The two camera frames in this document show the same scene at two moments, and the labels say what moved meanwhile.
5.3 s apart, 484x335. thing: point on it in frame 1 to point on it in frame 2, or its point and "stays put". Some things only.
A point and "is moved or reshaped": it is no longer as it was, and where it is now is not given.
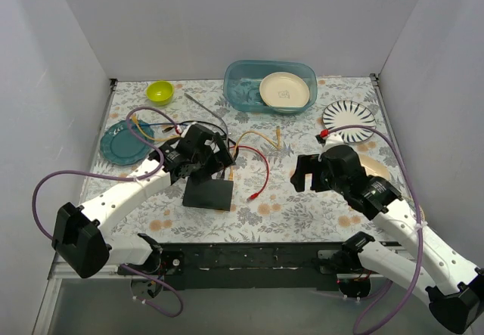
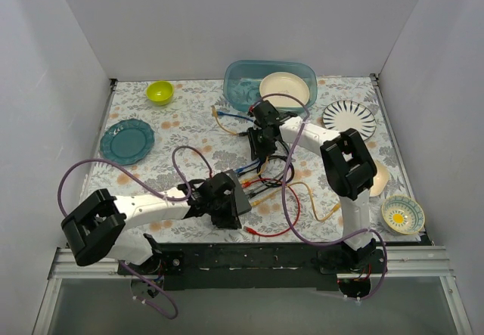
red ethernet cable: x=255 y=194 to x=249 y=182
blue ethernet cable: x=152 y=124 to x=226 y=114
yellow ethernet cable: x=277 y=145 to x=335 y=209
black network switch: x=214 y=194 is moved or reshaped
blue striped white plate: x=350 y=113 stays put
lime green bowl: x=159 y=93 stays put
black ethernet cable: x=218 y=126 to x=287 y=159
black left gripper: x=218 y=157 to x=230 y=209
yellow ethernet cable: x=135 y=118 to x=215 y=114
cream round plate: x=284 y=89 stays put
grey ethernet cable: x=190 y=97 to x=260 y=187
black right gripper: x=308 y=171 to x=258 y=143
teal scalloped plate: x=120 y=147 stays put
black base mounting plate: x=248 y=266 stays put
